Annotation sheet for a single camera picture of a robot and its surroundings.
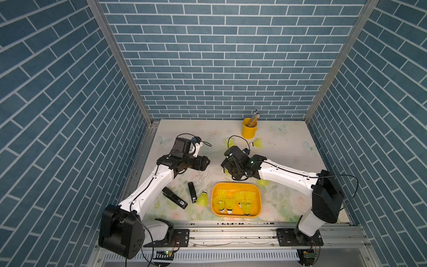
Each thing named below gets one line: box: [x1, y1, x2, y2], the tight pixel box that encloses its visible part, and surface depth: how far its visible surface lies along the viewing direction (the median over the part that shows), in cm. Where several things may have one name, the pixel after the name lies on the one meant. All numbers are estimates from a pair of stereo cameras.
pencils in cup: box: [246, 109, 261, 128], surface depth 105 cm
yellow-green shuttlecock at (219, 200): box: [212, 188, 226, 214], surface depth 84 cm
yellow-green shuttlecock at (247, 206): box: [240, 200, 253, 216], surface depth 80 cm
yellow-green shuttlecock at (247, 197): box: [241, 190, 257, 205], surface depth 84 cm
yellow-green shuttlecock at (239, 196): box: [234, 190, 246, 208], surface depth 84 cm
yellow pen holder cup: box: [241, 117, 258, 140], surface depth 110 cm
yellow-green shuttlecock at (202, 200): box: [196, 191, 208, 207], surface depth 86 cm
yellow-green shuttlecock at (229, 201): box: [224, 195, 236, 215], surface depth 81 cm
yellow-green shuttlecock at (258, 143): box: [253, 139, 263, 148], surface depth 110 cm
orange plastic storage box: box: [211, 182, 262, 219], surface depth 82 cm
